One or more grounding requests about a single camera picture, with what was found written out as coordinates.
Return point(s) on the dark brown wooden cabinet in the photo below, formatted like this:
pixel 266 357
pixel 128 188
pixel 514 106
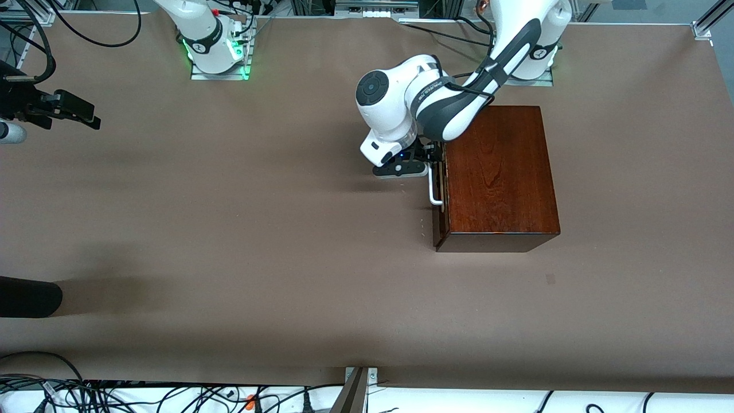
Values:
pixel 499 183

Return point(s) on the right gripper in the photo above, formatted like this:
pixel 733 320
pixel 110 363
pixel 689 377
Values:
pixel 22 102

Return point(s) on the aluminium frame profile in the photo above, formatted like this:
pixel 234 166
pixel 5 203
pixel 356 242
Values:
pixel 28 14

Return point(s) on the grey power strip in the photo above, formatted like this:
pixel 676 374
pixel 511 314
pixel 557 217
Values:
pixel 375 6

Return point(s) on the grey metal camera stand bracket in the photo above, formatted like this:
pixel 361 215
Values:
pixel 352 396

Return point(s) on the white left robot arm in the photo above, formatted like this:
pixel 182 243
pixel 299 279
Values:
pixel 395 109

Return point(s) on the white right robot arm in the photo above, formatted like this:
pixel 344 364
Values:
pixel 200 34

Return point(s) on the black foam cylinder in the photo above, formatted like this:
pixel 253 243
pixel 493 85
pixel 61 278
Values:
pixel 28 297

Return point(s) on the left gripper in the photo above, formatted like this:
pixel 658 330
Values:
pixel 430 152

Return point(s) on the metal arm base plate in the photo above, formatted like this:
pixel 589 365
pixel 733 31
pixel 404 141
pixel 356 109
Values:
pixel 221 76
pixel 536 82

